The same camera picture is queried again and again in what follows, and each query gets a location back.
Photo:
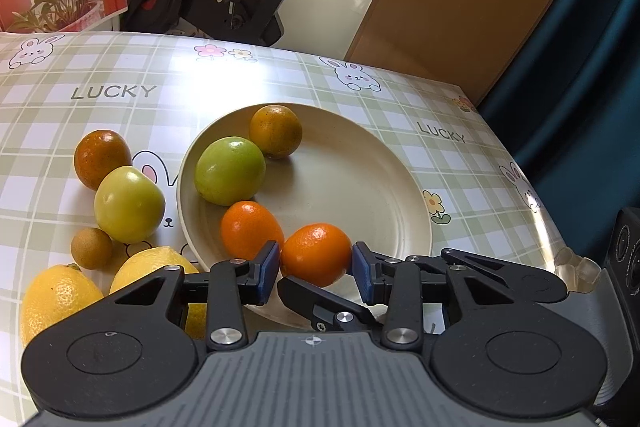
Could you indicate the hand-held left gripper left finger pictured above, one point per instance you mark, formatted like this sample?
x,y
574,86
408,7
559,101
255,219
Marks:
x,y
269,269

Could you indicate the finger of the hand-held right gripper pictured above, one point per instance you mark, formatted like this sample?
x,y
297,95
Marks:
x,y
480,264
310,297

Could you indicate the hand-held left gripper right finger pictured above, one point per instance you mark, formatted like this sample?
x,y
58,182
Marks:
x,y
362,274

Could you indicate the bright orange mandarin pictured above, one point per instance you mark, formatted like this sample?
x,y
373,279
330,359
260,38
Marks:
x,y
316,254
247,227

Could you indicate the cream round plate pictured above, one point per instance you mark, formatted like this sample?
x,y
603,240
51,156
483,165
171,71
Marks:
x,y
350,187

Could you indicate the green round fruit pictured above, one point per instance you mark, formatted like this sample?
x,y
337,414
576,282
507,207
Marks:
x,y
230,169

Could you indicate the yellow lemon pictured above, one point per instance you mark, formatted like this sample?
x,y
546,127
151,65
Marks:
x,y
55,302
150,264

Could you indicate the greenish orange mandarin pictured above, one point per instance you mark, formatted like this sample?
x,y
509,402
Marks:
x,y
276,130

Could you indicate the yellow-green round fruit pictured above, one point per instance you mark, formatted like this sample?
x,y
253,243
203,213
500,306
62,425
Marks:
x,y
127,204

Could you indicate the small brown longan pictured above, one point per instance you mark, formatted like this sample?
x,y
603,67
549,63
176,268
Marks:
x,y
91,248

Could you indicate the dark orange green-tinged mandarin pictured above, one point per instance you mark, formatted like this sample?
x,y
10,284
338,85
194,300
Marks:
x,y
100,157

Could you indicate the clear table corner guard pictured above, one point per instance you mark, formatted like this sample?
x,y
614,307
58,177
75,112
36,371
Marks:
x,y
580,267

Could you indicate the dark blue curtain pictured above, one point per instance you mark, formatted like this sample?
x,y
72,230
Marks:
x,y
575,107

